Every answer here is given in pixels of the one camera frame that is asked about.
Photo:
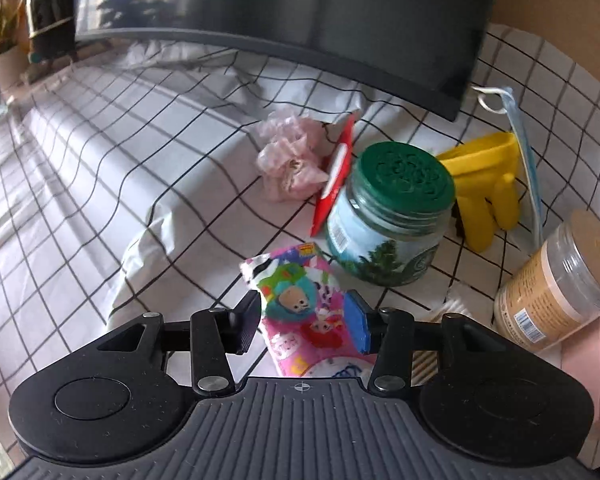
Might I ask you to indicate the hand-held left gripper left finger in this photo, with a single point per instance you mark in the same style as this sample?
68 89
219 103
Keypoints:
247 322

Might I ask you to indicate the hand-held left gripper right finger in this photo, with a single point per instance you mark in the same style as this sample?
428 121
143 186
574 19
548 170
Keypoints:
357 322

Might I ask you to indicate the colourful cartoon snack packet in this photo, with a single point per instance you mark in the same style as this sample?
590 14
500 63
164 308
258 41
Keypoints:
300 300

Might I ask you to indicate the yellow rubber glove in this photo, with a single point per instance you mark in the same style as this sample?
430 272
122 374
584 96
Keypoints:
480 165

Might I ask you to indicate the green lid glass jar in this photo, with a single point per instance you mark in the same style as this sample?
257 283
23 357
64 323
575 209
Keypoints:
380 230

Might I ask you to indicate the red wet wipes packet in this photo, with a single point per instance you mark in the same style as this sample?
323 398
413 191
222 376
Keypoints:
337 170

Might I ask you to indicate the crumpled pink plastic bag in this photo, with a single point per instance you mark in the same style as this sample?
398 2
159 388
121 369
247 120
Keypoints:
290 160

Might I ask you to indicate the clear jar beige lid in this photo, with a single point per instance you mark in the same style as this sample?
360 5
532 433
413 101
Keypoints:
545 285

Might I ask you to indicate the white black checked cloth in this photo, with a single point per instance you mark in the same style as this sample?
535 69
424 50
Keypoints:
105 160

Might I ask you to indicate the pink box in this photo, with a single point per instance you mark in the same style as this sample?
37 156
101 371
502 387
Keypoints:
595 360

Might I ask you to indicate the black flat screen television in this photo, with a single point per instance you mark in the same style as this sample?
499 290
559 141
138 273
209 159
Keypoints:
380 25

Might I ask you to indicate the potted plant white pot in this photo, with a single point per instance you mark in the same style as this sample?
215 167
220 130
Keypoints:
10 65

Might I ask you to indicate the black bottle with yellow cap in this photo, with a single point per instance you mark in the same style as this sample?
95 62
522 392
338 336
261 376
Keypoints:
50 10

